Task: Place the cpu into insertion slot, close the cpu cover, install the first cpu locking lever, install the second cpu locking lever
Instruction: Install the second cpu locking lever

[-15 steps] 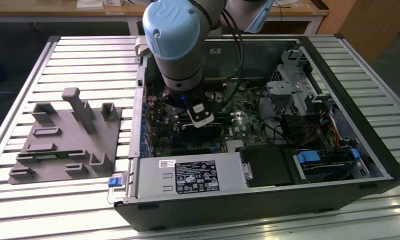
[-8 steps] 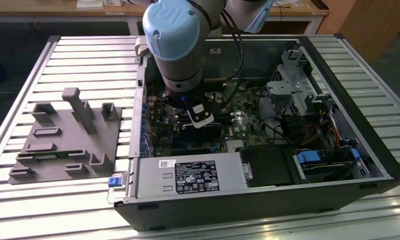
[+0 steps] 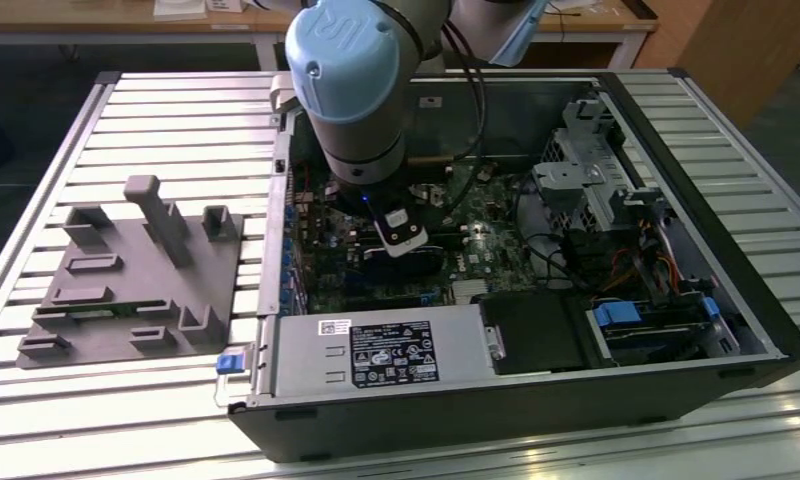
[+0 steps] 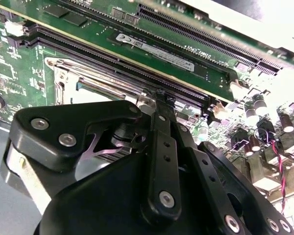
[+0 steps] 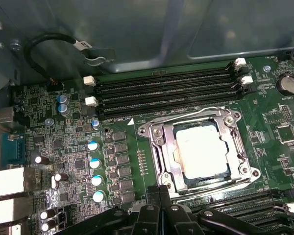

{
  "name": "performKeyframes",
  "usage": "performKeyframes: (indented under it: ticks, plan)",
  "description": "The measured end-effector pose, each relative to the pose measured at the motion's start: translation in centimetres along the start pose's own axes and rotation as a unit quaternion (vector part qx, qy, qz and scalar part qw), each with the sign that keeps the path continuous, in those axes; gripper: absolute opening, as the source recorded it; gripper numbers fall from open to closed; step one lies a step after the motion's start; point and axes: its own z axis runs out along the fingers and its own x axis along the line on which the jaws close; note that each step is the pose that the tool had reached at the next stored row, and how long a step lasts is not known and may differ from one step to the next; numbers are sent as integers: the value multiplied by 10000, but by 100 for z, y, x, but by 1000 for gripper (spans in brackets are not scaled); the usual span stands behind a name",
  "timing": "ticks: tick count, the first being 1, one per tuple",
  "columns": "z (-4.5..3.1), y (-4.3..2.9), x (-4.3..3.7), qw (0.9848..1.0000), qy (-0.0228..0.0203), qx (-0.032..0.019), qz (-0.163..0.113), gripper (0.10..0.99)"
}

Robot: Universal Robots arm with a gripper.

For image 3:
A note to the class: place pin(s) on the small white box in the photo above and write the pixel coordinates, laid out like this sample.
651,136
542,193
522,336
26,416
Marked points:
226,5

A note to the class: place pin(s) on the wooden desk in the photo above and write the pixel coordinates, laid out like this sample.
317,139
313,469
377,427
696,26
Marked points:
106,25

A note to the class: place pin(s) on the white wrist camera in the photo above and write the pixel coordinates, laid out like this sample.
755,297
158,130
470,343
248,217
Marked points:
402,235

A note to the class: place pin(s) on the black plastic shroud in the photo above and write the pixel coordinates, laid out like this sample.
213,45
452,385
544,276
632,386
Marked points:
533,330

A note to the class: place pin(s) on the blue plastic clip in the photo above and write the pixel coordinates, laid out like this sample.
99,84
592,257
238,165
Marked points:
709,307

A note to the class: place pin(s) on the black PC case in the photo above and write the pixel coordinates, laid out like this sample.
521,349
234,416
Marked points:
440,425

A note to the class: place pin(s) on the gray parts rack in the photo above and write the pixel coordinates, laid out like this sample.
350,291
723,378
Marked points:
126,280

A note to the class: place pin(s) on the white paper stack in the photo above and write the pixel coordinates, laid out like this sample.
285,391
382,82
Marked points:
179,10

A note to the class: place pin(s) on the hard disk in blue carrier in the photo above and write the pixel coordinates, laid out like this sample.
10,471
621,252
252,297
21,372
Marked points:
616,315

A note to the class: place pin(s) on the small graphics card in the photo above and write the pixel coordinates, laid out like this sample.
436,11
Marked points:
413,266

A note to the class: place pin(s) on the green motherboard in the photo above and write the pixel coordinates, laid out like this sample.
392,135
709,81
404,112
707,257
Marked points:
500,240

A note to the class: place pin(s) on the blue case latch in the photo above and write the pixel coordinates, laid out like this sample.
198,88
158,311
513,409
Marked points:
232,363

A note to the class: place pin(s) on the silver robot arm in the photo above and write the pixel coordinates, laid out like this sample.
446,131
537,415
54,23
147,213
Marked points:
346,115

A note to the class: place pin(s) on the metal drive cage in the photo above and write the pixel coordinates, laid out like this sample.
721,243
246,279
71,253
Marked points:
573,150

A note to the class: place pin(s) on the silver chipset heatsink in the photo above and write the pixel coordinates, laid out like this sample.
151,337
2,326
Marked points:
470,290

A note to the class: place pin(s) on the silver power supply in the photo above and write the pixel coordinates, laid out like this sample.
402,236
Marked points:
300,350

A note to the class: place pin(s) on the wooden cabinet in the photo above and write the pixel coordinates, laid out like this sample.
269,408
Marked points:
740,50

